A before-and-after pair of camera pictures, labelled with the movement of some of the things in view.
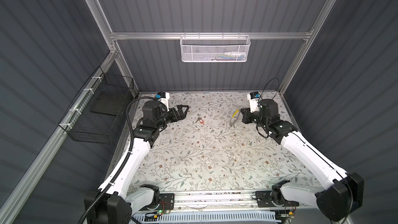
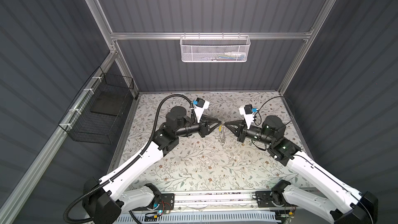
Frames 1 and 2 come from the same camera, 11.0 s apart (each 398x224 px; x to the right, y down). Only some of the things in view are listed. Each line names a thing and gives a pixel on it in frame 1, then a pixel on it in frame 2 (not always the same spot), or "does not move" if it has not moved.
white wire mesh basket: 215,48 does not move
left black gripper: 181,115 → 203,129
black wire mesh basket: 97,113 does not move
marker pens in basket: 227,56 does not move
